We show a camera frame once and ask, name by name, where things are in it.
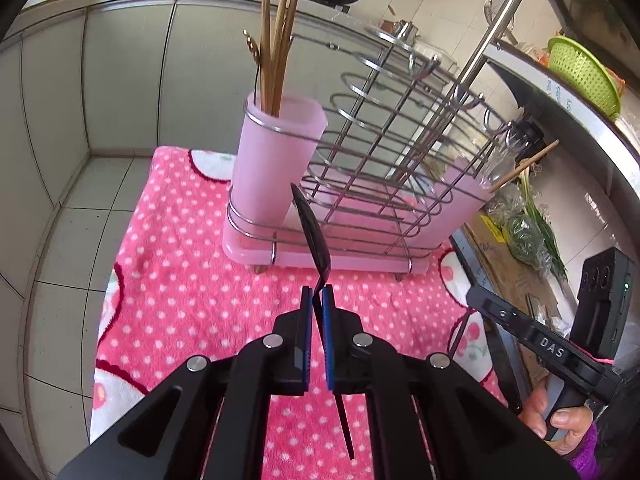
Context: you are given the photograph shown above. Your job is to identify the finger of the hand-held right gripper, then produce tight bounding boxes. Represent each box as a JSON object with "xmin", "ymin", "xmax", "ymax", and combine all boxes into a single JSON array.
[{"xmin": 465, "ymin": 284, "xmax": 577, "ymax": 377}]

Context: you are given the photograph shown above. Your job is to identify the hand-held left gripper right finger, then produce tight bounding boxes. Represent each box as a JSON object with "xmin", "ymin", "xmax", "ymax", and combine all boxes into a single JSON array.
[{"xmin": 321, "ymin": 284, "xmax": 581, "ymax": 480}]

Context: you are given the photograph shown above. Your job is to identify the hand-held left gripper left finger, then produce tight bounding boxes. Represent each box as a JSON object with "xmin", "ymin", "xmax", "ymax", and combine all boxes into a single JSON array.
[{"xmin": 55, "ymin": 285, "xmax": 315, "ymax": 480}]

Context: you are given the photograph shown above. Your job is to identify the wire dish rack pink tray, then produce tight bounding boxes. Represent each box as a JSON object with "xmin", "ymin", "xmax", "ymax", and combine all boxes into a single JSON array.
[{"xmin": 221, "ymin": 25, "xmax": 511, "ymax": 276}]

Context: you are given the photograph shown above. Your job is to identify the black spoon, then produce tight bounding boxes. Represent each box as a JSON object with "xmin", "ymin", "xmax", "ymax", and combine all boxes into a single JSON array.
[{"xmin": 291, "ymin": 182, "xmax": 357, "ymax": 461}]

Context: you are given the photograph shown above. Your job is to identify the pink utensil cup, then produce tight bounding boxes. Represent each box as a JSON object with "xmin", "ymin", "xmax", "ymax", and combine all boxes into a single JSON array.
[
  {"xmin": 230, "ymin": 91, "xmax": 328, "ymax": 241},
  {"xmin": 422, "ymin": 162, "xmax": 493, "ymax": 261}
]

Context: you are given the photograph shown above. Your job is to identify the wooden chopstick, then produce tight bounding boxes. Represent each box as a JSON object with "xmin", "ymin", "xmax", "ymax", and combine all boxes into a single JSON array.
[
  {"xmin": 262, "ymin": 0, "xmax": 274, "ymax": 113},
  {"xmin": 487, "ymin": 140, "xmax": 560, "ymax": 193},
  {"xmin": 277, "ymin": 0, "xmax": 306, "ymax": 113},
  {"xmin": 271, "ymin": 0, "xmax": 296, "ymax": 113}
]

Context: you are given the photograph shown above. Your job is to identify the gold handled utensil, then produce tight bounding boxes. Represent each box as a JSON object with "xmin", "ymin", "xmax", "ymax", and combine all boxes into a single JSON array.
[{"xmin": 243, "ymin": 29, "xmax": 263, "ymax": 106}]

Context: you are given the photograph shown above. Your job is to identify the person's right forearm purple sleeve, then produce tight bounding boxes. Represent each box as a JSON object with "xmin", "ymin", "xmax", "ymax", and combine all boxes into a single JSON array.
[{"xmin": 570, "ymin": 422, "xmax": 608, "ymax": 480}]

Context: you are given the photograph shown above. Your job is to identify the person's right hand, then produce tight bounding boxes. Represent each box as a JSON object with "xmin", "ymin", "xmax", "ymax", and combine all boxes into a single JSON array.
[{"xmin": 517, "ymin": 375, "xmax": 598, "ymax": 458}]

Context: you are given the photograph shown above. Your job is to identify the cardboard box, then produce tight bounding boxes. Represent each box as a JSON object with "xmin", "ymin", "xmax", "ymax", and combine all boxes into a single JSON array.
[{"xmin": 462, "ymin": 210, "xmax": 561, "ymax": 331}]

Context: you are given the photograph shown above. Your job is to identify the plastic bag of greens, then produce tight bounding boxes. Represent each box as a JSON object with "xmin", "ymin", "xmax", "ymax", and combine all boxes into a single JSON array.
[{"xmin": 487, "ymin": 180, "xmax": 556, "ymax": 281}]

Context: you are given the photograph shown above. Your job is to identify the green scallions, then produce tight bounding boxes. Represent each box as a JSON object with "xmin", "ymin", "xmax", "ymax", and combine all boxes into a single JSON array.
[{"xmin": 517, "ymin": 170, "xmax": 568, "ymax": 281}]

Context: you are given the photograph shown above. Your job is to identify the pink polka dot blanket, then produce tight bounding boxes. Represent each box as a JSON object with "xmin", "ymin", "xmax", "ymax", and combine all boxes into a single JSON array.
[{"xmin": 90, "ymin": 146, "xmax": 506, "ymax": 480}]

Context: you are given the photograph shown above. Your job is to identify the stainless steel table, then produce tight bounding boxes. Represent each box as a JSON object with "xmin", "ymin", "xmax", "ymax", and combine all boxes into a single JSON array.
[{"xmin": 447, "ymin": 0, "xmax": 640, "ymax": 413}]

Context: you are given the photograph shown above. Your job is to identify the green plastic colander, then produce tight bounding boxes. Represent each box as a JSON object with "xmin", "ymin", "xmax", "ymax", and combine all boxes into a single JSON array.
[{"xmin": 546, "ymin": 36, "xmax": 622, "ymax": 117}]

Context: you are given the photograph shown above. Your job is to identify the wire strainer ladle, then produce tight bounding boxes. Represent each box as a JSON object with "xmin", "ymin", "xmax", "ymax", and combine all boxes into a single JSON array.
[{"xmin": 482, "ymin": 0, "xmax": 518, "ymax": 46}]

